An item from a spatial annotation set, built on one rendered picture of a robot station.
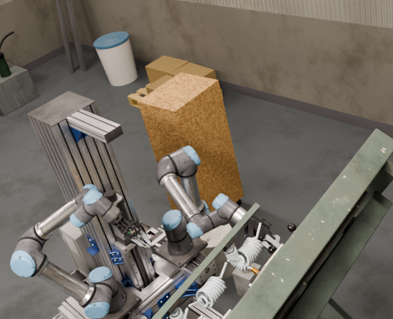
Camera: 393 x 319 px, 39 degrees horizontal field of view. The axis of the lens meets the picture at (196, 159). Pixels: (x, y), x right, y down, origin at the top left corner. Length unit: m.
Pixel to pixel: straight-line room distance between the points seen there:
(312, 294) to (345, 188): 0.37
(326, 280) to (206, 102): 2.57
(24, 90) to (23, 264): 5.76
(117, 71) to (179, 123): 3.69
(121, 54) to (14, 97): 1.67
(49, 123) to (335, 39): 3.46
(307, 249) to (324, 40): 4.01
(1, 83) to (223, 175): 4.26
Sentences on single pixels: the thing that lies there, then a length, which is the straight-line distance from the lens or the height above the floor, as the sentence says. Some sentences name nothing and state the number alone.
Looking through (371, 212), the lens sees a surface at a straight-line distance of 2.17.
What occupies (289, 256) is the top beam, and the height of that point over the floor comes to 1.95.
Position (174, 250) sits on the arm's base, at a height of 1.07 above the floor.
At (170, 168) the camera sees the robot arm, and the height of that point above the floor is 1.64.
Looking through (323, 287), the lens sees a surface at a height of 1.70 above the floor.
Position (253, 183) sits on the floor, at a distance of 5.21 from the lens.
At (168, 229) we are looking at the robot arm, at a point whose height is 1.22.
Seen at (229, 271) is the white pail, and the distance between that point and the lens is 4.34.
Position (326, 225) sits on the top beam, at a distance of 1.78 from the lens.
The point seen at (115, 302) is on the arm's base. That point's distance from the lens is 2.94.
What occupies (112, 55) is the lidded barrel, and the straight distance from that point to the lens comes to 7.58.
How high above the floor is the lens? 3.13
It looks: 33 degrees down
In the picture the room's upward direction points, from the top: 15 degrees counter-clockwise
